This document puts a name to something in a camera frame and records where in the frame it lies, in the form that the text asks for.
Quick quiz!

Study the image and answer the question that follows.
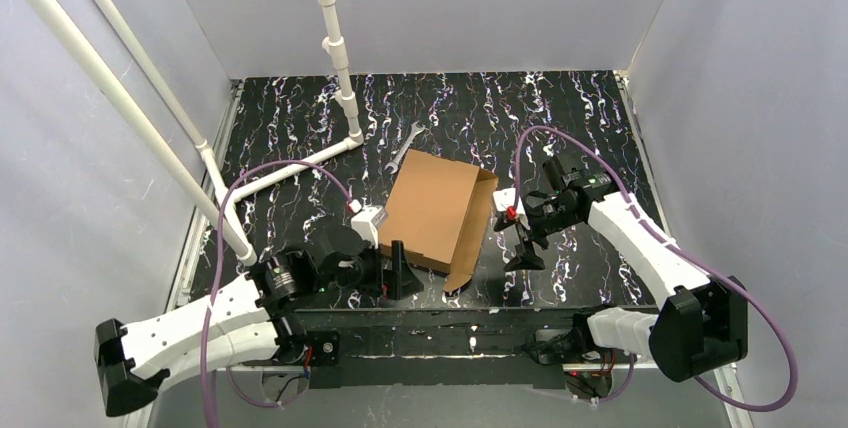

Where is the brown cardboard box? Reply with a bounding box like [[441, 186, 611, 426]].
[[378, 150, 499, 295]]

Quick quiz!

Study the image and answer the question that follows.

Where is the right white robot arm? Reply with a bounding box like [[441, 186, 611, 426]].
[[492, 157, 748, 382]]

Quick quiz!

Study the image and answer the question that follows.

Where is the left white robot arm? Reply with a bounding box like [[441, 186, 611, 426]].
[[94, 226, 423, 417]]

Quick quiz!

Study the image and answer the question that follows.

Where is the silver wrench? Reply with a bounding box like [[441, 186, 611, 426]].
[[384, 121, 428, 174]]

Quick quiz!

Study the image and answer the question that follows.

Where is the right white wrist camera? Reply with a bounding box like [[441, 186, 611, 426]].
[[492, 188, 527, 225]]

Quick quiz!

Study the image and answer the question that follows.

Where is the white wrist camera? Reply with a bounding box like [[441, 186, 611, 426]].
[[348, 200, 388, 248], [492, 188, 527, 225]]

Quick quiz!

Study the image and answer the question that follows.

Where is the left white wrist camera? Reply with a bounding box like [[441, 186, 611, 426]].
[[348, 200, 388, 248]]

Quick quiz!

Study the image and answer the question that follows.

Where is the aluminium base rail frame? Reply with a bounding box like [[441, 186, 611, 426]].
[[122, 77, 753, 428]]

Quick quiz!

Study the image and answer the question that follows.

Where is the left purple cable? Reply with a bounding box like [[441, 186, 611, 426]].
[[200, 159, 356, 428]]

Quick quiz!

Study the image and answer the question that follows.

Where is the purple cable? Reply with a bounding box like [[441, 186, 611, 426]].
[[513, 125, 800, 413], [200, 159, 356, 428]]

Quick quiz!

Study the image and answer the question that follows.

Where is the white pvc pipe frame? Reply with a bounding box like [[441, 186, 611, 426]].
[[0, 0, 366, 267]]

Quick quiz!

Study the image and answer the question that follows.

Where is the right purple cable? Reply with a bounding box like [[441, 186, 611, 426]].
[[513, 125, 800, 413]]

